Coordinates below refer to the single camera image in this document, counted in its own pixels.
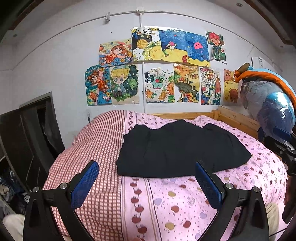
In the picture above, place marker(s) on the black coat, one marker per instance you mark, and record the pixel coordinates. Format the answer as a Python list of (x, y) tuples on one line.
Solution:
[(173, 150)]

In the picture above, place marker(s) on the orange girl blue drawing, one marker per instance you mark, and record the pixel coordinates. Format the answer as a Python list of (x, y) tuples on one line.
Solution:
[(97, 86)]

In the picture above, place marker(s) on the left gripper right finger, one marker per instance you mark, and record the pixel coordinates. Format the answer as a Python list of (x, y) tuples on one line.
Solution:
[(252, 223)]

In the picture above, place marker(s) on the blue sea jellyfish drawing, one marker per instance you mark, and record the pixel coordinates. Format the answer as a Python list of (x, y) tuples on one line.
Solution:
[(179, 46)]

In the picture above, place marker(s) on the white air conditioner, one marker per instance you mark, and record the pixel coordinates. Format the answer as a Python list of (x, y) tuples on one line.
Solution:
[(258, 62)]

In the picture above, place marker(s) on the orange fruit drawing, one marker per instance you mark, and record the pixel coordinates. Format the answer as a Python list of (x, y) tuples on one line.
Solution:
[(159, 83)]

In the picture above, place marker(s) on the flying girl drawing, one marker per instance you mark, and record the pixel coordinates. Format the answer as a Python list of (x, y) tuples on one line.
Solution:
[(115, 53)]

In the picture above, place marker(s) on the beige knit sleeve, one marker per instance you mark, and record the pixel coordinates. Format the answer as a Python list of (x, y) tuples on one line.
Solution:
[(273, 217)]

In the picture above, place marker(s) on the red 2024 festival drawing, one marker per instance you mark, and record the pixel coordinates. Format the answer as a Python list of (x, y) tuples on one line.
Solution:
[(210, 86)]

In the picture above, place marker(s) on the red hair character drawing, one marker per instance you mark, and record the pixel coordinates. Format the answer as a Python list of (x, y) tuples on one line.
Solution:
[(217, 43)]

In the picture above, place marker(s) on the wooden bed frame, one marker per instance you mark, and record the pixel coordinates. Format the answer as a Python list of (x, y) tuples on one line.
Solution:
[(236, 120)]

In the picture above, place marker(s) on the dinosaur landscape drawing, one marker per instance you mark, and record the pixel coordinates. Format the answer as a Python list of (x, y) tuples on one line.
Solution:
[(187, 81)]

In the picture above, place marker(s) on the orange clear storage bag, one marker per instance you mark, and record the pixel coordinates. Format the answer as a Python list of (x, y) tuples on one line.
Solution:
[(268, 98)]

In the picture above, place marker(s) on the yellow bear drawing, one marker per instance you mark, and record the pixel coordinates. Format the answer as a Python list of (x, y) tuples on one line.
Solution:
[(230, 88)]

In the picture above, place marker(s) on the black yellow moon drawing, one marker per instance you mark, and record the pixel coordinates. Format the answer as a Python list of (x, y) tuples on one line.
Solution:
[(146, 44)]

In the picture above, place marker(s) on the pink apple print quilt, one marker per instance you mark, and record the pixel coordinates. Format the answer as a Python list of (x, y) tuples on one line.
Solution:
[(132, 208)]

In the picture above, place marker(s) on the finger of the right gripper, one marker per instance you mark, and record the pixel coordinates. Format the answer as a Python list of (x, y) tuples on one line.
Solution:
[(282, 134), (261, 135)]

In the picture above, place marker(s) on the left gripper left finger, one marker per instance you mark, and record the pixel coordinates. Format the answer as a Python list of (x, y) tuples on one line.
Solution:
[(40, 222)]

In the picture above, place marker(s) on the dark wooden cabinet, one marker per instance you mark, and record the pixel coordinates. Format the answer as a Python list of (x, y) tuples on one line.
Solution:
[(31, 140)]

